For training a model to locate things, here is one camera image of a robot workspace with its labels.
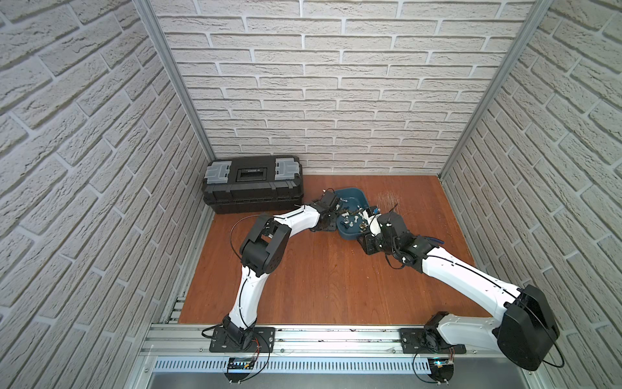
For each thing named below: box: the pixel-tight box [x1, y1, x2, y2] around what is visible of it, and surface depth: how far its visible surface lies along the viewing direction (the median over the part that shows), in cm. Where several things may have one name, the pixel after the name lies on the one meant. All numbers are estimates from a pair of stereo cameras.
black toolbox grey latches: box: [201, 155, 304, 215], surface depth 97 cm
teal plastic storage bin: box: [334, 188, 371, 240], surface depth 106 cm
